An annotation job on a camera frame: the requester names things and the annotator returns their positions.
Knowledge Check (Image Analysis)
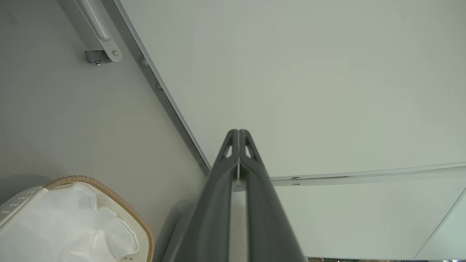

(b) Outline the black caster wheel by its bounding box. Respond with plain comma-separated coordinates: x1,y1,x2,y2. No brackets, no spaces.
84,50,112,66

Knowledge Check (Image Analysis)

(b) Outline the white mesh basket liner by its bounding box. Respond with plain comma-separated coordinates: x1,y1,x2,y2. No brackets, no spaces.
0,183,140,262

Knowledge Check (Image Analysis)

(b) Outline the aluminium partition bottom rail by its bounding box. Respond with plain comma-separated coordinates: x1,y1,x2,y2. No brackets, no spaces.
102,0,212,176

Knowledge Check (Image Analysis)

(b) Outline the grey fabric sofa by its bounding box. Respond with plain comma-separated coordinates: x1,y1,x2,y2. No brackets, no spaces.
228,190,250,262

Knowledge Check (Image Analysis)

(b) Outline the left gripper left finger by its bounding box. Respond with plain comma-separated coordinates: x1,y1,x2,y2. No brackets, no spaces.
165,129,239,262

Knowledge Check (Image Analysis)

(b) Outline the grey partition support leg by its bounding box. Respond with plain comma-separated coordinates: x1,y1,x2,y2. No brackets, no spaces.
72,0,123,63

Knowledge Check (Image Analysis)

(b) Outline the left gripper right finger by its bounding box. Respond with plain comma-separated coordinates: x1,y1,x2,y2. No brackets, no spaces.
239,129,305,262

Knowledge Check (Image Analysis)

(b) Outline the white laundry basket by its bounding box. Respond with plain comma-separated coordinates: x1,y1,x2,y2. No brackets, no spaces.
0,175,155,262

